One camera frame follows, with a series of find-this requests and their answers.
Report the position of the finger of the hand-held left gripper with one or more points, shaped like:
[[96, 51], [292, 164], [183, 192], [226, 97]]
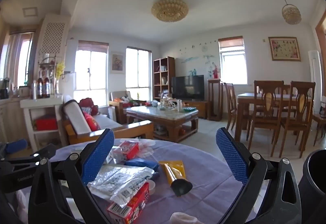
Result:
[[16, 146], [17, 175]]

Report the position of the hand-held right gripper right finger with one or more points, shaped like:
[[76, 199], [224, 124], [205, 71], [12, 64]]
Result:
[[233, 157]]

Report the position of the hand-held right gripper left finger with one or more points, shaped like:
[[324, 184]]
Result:
[[98, 157]]

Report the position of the clear plastic bag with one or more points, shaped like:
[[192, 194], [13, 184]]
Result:
[[119, 180]]

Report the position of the red milk carton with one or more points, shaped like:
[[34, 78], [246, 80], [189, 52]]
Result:
[[135, 203], [130, 150]]

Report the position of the black bin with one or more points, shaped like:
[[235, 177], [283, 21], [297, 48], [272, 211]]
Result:
[[314, 188]]

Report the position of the red printed cushion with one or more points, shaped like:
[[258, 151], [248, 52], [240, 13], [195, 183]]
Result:
[[91, 122]]

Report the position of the wooden sofa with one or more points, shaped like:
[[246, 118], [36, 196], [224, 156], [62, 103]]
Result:
[[107, 122]]

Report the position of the red box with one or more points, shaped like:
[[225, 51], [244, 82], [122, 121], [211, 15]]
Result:
[[45, 123]]

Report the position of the blue sponge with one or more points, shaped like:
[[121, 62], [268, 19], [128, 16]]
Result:
[[141, 163]]

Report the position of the white shelf unit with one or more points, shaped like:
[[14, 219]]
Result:
[[40, 103]]

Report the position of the white sofa cushion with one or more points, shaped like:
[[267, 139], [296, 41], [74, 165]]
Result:
[[73, 114]]

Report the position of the dark red bag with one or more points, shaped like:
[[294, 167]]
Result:
[[87, 105]]

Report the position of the wooden dining chair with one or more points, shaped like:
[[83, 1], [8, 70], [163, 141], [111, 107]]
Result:
[[230, 101], [320, 122], [267, 117], [301, 117]]

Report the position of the wooden armchair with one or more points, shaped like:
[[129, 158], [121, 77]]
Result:
[[117, 105]]

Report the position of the wooden dining table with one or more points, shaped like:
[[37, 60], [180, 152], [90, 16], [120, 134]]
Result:
[[248, 101]]

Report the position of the wooden television cabinet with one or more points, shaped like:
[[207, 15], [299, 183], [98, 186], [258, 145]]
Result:
[[201, 108]]

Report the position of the tall wooden stand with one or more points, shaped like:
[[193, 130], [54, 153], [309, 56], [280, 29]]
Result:
[[215, 99]]

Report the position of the yellow tube with black cap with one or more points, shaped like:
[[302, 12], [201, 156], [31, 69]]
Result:
[[173, 171]]

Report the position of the dark glass bottle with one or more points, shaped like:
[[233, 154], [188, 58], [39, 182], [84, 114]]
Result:
[[47, 86], [40, 86]]

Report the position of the green tray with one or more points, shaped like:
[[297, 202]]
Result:
[[190, 109]]

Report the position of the white cup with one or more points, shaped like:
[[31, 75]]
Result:
[[179, 105]]

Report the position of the wooden marble-top coffee table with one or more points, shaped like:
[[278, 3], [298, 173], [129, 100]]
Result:
[[163, 115]]

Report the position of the white crumpled tissue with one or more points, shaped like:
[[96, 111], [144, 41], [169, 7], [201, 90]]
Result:
[[182, 219]]

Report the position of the black television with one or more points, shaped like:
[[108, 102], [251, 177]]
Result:
[[187, 87]]

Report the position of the red vase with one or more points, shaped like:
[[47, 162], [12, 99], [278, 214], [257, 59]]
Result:
[[215, 72]]

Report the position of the yellow flowers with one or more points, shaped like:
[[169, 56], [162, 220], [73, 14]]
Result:
[[59, 68]]

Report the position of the small framed flower painting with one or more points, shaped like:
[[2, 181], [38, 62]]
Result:
[[117, 62]]

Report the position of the window without blind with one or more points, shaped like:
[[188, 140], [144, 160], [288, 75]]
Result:
[[137, 68]]

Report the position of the wooden bookshelf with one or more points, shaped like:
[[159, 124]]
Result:
[[171, 68]]

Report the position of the white lattice cabinet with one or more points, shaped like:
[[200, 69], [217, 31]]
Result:
[[53, 35]]

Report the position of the white standing air conditioner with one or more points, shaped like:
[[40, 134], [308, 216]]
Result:
[[315, 73]]

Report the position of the large framed flower painting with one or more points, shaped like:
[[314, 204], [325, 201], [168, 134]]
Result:
[[284, 48]]

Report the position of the crystal pendant lamp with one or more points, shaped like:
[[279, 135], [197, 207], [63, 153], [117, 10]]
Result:
[[291, 14]]

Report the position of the round crystal ceiling lamp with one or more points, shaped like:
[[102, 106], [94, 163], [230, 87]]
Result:
[[169, 9]]

